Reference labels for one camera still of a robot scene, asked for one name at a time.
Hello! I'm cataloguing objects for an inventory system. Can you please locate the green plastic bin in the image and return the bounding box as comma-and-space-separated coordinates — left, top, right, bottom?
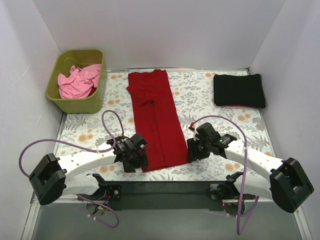
45, 49, 106, 114

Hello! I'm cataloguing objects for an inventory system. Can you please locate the pink crumpled t shirt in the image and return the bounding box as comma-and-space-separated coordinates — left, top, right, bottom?
57, 63, 102, 99

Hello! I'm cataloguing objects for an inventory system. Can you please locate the red t shirt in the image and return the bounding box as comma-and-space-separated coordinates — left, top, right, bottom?
127, 69, 188, 172

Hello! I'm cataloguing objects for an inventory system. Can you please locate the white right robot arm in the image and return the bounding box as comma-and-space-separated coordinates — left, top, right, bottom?
186, 122, 314, 213

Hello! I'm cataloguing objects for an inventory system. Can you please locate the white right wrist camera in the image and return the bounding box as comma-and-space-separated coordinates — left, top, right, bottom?
188, 122, 199, 141

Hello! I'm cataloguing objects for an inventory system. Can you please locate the aluminium frame rail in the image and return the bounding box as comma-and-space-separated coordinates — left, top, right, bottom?
22, 180, 311, 240

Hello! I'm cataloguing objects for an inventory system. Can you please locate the folded black t shirt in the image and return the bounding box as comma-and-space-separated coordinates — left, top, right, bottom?
213, 73, 266, 109

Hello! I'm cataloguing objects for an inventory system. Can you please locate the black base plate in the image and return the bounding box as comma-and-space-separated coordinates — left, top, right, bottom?
81, 181, 239, 211

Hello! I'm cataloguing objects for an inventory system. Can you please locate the red garment in bin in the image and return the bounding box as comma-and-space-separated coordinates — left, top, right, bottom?
89, 87, 97, 96

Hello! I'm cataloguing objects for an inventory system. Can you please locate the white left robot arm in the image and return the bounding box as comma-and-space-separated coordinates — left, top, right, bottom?
29, 133, 149, 206

